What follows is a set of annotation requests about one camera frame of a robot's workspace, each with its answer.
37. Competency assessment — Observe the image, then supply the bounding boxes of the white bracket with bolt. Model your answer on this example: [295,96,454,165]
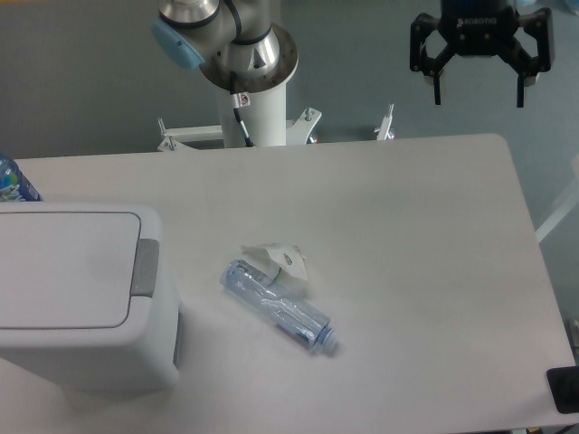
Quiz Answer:
[375,103,395,141]

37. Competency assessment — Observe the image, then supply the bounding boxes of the white trash can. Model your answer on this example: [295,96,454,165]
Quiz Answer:
[1,202,182,391]

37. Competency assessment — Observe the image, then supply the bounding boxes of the black device at table edge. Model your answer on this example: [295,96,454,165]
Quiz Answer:
[546,366,578,414]

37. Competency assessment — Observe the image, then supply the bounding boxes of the blue label water bottle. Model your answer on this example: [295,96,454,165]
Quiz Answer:
[1,154,43,202]

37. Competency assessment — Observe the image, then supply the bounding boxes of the grey trash can push button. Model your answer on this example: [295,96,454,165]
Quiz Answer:
[130,239,159,297]

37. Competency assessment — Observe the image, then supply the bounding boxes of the crumpled white paper wrapper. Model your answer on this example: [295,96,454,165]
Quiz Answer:
[241,242,309,297]

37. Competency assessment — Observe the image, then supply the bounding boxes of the empty clear plastic bottle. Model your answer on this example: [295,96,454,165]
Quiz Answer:
[220,259,337,355]

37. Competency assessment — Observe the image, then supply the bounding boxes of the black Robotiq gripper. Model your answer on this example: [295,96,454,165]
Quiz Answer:
[409,0,555,108]

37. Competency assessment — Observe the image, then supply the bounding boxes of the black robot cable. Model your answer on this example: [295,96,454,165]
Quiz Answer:
[229,71,255,148]

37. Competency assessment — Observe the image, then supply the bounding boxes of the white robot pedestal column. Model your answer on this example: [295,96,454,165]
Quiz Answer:
[215,71,295,148]

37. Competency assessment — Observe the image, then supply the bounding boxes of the white pedestal base bracket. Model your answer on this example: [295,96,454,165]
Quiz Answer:
[157,107,322,152]

